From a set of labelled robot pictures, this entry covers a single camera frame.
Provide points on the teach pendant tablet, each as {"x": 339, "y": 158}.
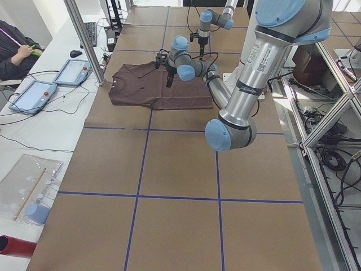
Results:
{"x": 33, "y": 98}
{"x": 73, "y": 73}

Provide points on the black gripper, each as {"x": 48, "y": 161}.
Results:
{"x": 202, "y": 41}
{"x": 170, "y": 70}

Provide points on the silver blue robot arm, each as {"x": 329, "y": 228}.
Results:
{"x": 279, "y": 24}
{"x": 209, "y": 17}

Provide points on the clear plastic bag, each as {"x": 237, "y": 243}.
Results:
{"x": 19, "y": 181}

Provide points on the dark brown t-shirt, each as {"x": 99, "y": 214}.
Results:
{"x": 144, "y": 85}

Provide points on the red cylinder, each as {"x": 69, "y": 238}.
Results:
{"x": 16, "y": 247}

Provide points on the seated person in black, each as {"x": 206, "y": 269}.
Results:
{"x": 18, "y": 53}

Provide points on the blue plastic cup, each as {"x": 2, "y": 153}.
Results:
{"x": 38, "y": 213}

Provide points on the black keyboard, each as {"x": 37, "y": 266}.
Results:
{"x": 91, "y": 30}

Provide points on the aluminium frame rack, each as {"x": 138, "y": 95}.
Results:
{"x": 324, "y": 98}

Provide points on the aluminium frame post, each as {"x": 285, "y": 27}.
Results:
{"x": 77, "y": 22}

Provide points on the wooden stick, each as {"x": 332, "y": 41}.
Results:
{"x": 26, "y": 198}

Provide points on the near teach pendant tablet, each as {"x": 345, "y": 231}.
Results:
{"x": 33, "y": 98}

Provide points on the far teach pendant tablet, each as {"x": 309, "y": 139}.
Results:
{"x": 73, "y": 73}

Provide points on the black computer mouse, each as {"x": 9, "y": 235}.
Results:
{"x": 75, "y": 53}

